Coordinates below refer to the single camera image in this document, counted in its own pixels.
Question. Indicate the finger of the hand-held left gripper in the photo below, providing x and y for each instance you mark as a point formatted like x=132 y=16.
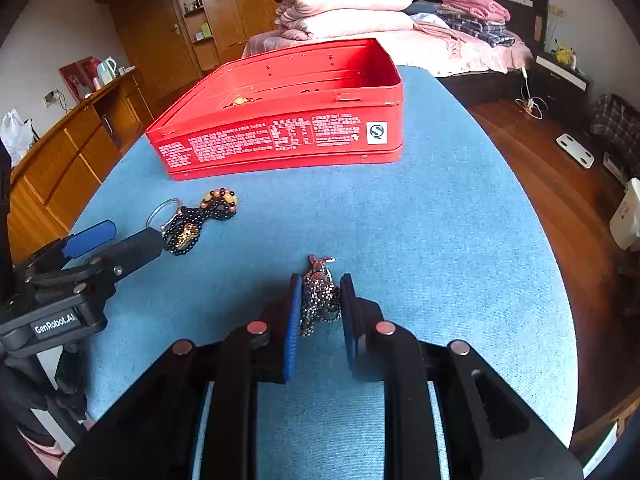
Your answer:
x=92 y=237
x=137 y=250

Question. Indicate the white bathroom scale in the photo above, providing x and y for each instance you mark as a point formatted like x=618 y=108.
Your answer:
x=575 y=150

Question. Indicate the yellow plush toy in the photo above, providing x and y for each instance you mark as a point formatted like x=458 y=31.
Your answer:
x=564 y=52

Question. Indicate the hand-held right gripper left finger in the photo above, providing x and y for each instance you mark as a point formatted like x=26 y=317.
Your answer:
x=292 y=330

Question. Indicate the dark nightstand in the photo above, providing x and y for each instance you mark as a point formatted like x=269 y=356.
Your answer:
x=560 y=90

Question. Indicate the chair with plaid cloth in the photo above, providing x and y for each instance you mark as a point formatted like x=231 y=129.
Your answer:
x=617 y=125

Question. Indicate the wooden dresser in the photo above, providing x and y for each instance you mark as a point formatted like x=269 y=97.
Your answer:
x=55 y=170

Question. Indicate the red framed picture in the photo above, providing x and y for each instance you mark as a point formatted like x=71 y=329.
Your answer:
x=75 y=77

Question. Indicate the pink loose cloth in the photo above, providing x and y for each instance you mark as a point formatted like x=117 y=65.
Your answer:
x=435 y=32

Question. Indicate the blue towel mat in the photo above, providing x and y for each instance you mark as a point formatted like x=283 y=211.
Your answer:
x=425 y=260

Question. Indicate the red metal tin box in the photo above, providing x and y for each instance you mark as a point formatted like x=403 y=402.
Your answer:
x=250 y=145

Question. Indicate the plaid folded clothes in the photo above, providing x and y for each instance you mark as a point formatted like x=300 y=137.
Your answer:
x=480 y=30

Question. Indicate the wall socket with charger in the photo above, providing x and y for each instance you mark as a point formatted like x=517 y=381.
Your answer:
x=51 y=98

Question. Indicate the person's left hand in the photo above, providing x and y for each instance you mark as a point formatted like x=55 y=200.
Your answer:
x=70 y=385

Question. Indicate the light blue electric kettle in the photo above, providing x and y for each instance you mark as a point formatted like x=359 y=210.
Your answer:
x=106 y=70

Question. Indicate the white plastic bag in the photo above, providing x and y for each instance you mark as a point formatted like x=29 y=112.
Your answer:
x=15 y=132

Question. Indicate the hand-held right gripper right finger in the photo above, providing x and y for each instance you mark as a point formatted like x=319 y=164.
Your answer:
x=350 y=330

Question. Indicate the wooden door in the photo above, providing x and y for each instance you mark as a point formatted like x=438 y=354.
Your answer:
x=155 y=45

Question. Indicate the white floor appliance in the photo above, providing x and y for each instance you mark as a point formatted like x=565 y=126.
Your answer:
x=625 y=220

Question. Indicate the pink folded clothes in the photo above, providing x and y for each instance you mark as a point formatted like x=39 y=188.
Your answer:
x=470 y=2

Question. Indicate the small green box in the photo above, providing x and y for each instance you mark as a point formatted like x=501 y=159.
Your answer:
x=205 y=29

